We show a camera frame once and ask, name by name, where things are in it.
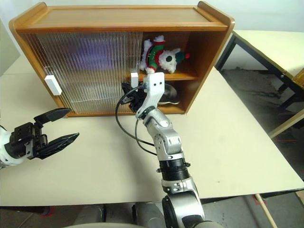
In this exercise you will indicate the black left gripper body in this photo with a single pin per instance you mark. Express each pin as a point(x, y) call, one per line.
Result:
point(23, 140)

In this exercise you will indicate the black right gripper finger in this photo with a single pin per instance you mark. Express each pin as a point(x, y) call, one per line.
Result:
point(126, 89)

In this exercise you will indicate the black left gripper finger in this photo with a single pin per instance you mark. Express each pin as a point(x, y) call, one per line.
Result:
point(59, 145)
point(52, 116)

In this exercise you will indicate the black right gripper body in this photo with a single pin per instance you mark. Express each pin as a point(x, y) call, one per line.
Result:
point(134, 99)

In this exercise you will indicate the white bowl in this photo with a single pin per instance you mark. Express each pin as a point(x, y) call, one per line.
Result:
point(169, 93)

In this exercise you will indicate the ribbed glass sliding door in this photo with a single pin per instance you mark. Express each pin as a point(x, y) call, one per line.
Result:
point(35, 52)
point(135, 47)

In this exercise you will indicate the white plush bear toy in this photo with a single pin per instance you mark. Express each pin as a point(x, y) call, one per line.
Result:
point(154, 54)

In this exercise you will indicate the purple tissue pack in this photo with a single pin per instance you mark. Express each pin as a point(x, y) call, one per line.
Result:
point(90, 52)

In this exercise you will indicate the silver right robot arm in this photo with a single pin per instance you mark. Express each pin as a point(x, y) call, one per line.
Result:
point(166, 137)

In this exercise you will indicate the wooden cabinet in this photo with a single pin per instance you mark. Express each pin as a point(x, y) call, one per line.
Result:
point(118, 19)

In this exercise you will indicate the wicker basket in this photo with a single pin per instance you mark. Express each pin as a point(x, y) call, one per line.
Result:
point(299, 78)

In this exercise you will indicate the wooden stick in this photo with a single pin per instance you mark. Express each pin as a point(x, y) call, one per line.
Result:
point(266, 211)

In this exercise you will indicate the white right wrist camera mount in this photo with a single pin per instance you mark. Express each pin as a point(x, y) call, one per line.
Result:
point(155, 83)

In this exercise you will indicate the neighbouring table black frame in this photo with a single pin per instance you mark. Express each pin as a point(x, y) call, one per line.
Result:
point(266, 47)

